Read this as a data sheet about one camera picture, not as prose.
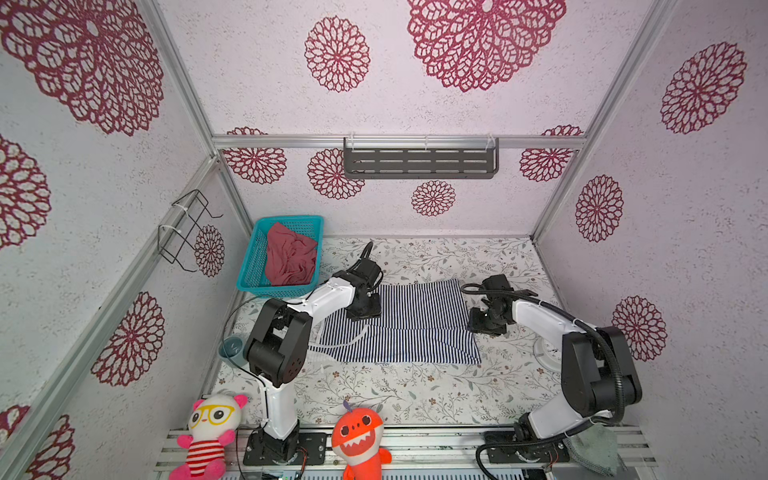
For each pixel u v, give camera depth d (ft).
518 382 2.80
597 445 2.40
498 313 2.27
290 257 3.71
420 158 3.04
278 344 1.65
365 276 2.49
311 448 2.40
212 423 2.34
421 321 3.19
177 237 2.48
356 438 2.23
